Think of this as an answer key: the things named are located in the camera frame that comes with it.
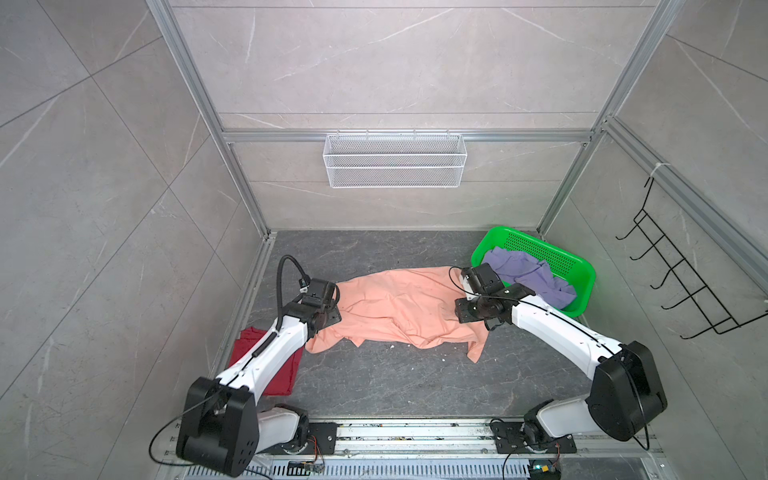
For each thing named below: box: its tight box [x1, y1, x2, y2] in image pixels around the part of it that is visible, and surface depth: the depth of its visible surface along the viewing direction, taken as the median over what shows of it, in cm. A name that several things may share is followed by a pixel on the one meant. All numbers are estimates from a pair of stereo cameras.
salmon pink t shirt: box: [305, 266, 490, 362], surface depth 97 cm
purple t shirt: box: [482, 246, 577, 309], surface depth 106 cm
